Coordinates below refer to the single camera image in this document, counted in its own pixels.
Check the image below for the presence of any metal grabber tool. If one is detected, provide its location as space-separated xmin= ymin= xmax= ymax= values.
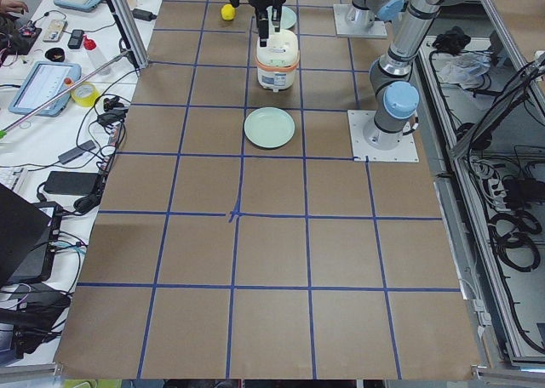
xmin=1 ymin=50 xmax=131 ymax=138

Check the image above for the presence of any aluminium frame post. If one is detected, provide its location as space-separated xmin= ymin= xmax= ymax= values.
xmin=105 ymin=0 xmax=149 ymax=70

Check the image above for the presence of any squeeze bottle red cap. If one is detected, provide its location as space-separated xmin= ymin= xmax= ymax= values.
xmin=83 ymin=34 xmax=111 ymax=76

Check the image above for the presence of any black power adapter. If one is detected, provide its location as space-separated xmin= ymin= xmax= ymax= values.
xmin=43 ymin=171 xmax=100 ymax=196

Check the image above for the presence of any yellow tape roll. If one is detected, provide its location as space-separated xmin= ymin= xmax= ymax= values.
xmin=70 ymin=83 xmax=100 ymax=108

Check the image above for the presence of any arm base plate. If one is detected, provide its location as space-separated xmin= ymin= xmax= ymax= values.
xmin=333 ymin=4 xmax=387 ymax=39
xmin=347 ymin=110 xmax=419 ymax=163

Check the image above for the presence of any yellow toy potato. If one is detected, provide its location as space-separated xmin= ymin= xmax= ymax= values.
xmin=221 ymin=3 xmax=236 ymax=21

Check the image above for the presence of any blue tablet pendant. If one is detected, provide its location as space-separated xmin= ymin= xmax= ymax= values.
xmin=9 ymin=61 xmax=82 ymax=114

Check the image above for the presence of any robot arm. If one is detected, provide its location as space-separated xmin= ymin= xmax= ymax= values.
xmin=363 ymin=0 xmax=466 ymax=151
xmin=229 ymin=0 xmax=404 ymax=33

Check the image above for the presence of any green plate near arm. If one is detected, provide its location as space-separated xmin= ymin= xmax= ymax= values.
xmin=244 ymin=107 xmax=295 ymax=149
xmin=267 ymin=5 xmax=297 ymax=30

